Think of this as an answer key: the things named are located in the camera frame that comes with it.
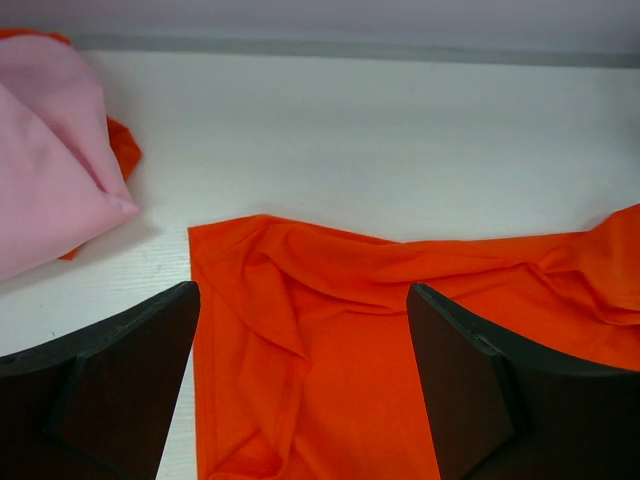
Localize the orange t shirt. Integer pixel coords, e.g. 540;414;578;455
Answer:
0;27;144;261
189;206;639;479

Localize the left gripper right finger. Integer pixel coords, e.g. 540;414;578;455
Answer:
407;284;639;479

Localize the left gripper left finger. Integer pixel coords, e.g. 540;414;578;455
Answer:
1;281;200;479

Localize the orange folded t shirt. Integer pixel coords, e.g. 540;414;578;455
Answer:
0;27;144;261

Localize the pink folded t shirt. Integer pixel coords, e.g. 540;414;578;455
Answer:
0;34;141;282

